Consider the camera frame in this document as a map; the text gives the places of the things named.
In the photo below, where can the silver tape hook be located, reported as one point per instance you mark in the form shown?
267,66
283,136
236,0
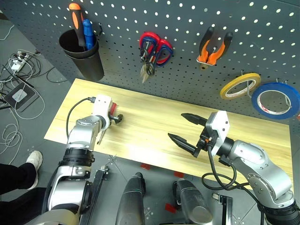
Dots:
287,96
248,84

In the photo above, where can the white power strip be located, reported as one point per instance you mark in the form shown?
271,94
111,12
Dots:
20,59

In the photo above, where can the dark rounded shape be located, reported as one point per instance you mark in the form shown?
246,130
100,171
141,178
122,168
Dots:
131,201
194,204

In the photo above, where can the dark grey pegboard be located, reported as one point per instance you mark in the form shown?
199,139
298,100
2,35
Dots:
164,23

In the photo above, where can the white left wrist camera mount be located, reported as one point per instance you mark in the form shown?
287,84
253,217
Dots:
102,105

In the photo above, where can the black cup holder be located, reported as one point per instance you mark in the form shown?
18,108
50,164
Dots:
86,65

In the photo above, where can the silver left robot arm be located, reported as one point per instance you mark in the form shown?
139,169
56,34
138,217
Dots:
82,131

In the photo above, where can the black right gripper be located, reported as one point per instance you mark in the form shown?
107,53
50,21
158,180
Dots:
205,140

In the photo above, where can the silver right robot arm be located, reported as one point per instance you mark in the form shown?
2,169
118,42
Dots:
257,164

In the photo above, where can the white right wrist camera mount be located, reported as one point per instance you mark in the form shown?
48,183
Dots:
220,126

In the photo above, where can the orange black pliers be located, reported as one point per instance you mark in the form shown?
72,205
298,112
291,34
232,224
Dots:
206,52

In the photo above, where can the person's black trousers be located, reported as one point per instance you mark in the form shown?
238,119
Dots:
16,178

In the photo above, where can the black metal table leg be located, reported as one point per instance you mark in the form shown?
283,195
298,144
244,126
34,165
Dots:
225,208
93,192

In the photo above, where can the white sneaker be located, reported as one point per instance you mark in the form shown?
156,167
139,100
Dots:
35,159

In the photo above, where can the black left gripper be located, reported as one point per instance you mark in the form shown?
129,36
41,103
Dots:
111,117

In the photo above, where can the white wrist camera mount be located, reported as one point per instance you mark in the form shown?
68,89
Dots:
102,105
220,126

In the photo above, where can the blue tape roll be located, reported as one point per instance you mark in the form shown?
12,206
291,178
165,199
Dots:
276,87

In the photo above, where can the black router with antennas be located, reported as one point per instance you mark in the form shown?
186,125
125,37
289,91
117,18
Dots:
20,96

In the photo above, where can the black cup hook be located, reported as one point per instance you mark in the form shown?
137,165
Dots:
99,29

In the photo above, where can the orange black screwdriver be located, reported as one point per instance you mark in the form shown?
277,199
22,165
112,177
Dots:
76,21

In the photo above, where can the red blue scissors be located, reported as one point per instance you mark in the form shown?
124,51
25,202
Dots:
164,55

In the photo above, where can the yellow tape roll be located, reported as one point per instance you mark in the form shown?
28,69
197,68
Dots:
234,87

